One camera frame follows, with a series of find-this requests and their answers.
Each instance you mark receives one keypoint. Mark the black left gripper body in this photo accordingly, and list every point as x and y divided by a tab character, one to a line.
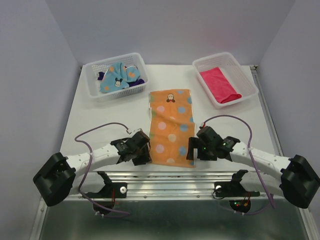
141	156

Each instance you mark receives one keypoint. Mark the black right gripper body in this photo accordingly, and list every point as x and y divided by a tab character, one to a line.
205	152

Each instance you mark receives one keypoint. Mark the orange dotted cartoon towel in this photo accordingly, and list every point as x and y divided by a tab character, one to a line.
171	126

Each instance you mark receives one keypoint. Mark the pink microfiber towel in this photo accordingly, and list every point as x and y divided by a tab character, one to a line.
219	86

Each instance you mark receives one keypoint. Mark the blue dotted cartoon towel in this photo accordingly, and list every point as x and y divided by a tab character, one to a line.
117	77

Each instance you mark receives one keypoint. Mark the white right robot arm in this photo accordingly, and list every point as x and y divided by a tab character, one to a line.
291	178

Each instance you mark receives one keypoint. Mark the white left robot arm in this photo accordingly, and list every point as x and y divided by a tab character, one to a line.
56	179

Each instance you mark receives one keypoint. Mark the white basket with towels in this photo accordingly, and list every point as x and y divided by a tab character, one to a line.
90	71

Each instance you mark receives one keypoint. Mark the purple towel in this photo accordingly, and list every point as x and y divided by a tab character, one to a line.
100	76

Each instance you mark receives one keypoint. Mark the white empty plastic basket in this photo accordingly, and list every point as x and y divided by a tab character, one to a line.
232	70

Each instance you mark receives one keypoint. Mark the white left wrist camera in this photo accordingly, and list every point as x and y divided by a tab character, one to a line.
132	132

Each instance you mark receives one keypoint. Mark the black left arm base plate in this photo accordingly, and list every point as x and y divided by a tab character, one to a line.
116	190

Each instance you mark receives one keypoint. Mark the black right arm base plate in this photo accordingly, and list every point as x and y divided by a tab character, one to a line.
229	189

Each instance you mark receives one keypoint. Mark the aluminium rail frame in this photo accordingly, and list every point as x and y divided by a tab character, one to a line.
144	184

